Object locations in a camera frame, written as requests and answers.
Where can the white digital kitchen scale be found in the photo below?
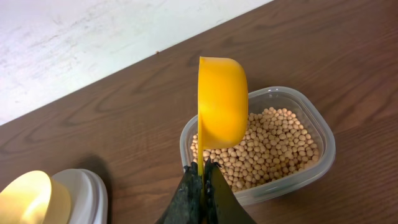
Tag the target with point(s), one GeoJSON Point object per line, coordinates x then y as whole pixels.
{"type": "Point", "coordinates": [88, 194]}

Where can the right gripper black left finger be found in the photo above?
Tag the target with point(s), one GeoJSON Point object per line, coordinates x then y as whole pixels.
{"type": "Point", "coordinates": [185, 206]}

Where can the yellow measuring scoop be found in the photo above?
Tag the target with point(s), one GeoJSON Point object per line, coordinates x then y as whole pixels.
{"type": "Point", "coordinates": [222, 105]}

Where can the yellow plastic bowl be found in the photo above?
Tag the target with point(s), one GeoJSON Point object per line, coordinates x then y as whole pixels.
{"type": "Point", "coordinates": [35, 197]}

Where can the clear plastic container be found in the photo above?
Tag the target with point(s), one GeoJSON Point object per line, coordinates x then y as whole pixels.
{"type": "Point", "coordinates": [284, 97]}

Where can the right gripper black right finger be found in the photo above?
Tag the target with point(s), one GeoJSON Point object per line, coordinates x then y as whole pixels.
{"type": "Point", "coordinates": [222, 207]}

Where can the soybeans in container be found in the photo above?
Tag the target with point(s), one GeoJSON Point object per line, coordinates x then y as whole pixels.
{"type": "Point", "coordinates": [276, 144]}

